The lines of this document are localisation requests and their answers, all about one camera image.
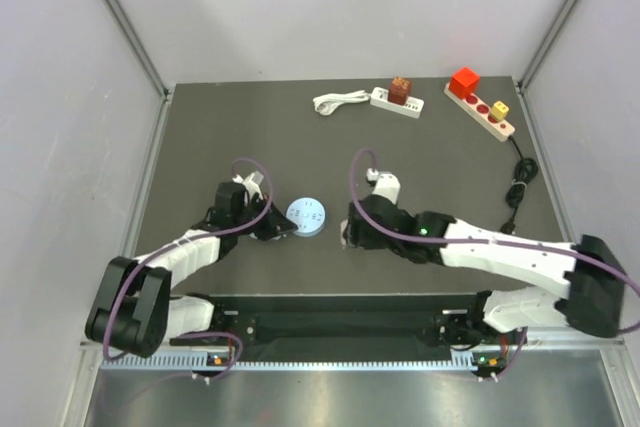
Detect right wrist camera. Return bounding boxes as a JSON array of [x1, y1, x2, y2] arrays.
[[366, 168, 401, 205]]

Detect yellow cube plug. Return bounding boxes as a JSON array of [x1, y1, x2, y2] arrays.
[[489, 101, 510, 122]]

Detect white coiled power cable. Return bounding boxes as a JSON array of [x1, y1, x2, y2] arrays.
[[312, 89, 373, 117]]

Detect slotted cable duct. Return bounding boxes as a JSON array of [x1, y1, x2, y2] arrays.
[[100, 350, 499, 372]]

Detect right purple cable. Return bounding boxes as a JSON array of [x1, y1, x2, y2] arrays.
[[348, 147, 640, 381]]

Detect cream power strip red sockets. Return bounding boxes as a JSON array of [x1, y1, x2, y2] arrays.
[[444, 83, 515, 142]]

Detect round light blue socket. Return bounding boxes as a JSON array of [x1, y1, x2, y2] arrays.
[[285, 197, 326, 238]]

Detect brown cube plug adapter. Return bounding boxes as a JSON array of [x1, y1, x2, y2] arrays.
[[388, 76, 412, 105]]

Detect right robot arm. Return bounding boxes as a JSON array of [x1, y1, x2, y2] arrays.
[[340, 169, 625, 343]]

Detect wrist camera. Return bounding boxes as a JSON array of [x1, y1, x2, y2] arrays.
[[233, 171, 264, 199], [366, 168, 401, 205]]

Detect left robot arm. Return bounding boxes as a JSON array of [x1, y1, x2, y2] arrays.
[[85, 177, 297, 358]]

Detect black power cable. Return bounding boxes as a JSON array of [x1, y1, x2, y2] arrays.
[[499, 135, 539, 236]]

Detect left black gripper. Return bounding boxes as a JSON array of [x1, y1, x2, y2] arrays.
[[233, 193, 297, 241]]

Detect red cube plug adapter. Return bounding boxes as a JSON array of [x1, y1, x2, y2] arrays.
[[449, 67, 480, 99]]

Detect pink cube plug adapter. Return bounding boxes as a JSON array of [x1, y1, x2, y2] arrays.
[[340, 220, 350, 248]]

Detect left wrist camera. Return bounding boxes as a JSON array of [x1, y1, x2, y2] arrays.
[[233, 171, 264, 199]]

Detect white power strip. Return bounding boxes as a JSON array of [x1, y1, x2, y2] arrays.
[[370, 87, 424, 119]]

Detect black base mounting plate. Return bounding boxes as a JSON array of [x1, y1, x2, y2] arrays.
[[169, 294, 501, 348]]

